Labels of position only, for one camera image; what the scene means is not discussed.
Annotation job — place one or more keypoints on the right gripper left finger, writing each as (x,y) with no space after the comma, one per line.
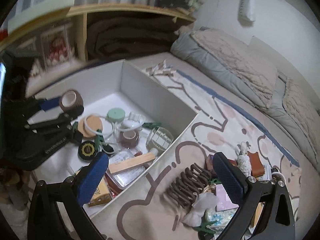
(45,220)

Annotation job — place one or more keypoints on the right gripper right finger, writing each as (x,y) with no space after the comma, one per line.
(276,220)

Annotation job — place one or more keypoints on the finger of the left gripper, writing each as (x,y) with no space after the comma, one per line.
(32,105)
(64,119)

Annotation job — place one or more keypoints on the brown tape roll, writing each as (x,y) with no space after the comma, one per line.
(70,99)
(129,139)

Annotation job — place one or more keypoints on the round wooden lid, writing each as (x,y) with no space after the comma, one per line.
(88,124)

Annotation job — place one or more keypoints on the black yellow round tin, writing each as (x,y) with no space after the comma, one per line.
(87,151)

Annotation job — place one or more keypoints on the mint green round tin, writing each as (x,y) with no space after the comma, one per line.
(115,115)

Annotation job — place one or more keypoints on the floral fabric pouch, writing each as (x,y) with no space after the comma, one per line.
(218,219)

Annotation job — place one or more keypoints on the pink card booklet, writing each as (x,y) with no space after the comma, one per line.
(224,202)

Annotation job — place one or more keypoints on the brown leather wallet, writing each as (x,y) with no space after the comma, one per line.
(256,165)

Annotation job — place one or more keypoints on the wooden bedside shelf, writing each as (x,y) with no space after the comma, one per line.
(28,36)

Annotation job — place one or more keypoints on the white cardboard box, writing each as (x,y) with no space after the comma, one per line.
(122,85)

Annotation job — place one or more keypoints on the yellow small box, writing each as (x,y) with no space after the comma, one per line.
(102,194)

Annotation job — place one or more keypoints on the white plastic bottle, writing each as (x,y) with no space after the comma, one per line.
(133,121)

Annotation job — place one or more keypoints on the red dress doll case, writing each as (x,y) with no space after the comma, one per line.
(58,45)

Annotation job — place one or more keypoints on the white mesh pouch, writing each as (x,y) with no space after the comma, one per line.
(203,202)

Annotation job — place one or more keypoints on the green clothespin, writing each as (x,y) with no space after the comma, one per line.
(204,227)

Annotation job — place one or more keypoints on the clear plastic case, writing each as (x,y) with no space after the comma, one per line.
(125,178)

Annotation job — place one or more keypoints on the dark brown folded blanket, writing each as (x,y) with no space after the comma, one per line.
(127,37)

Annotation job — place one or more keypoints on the dark red small box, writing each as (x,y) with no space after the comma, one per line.
(209,164)

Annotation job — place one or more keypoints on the brown hair claw clip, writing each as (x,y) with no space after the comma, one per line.
(188,185)

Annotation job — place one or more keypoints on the white foam board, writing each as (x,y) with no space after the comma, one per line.
(36,11)

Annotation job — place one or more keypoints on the cartoon print blanket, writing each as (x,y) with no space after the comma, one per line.
(144,211)

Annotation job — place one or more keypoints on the right beige pillow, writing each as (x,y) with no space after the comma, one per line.
(302,111)

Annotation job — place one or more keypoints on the beige pillow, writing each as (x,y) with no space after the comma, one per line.
(255,70)
(302,111)

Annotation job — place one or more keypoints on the grey folded duvet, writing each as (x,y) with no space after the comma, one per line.
(186,49)

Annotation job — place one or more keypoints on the left beige pillow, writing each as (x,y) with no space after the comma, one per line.
(255,70)

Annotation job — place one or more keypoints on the black bag on shelf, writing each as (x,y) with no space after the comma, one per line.
(172,4)

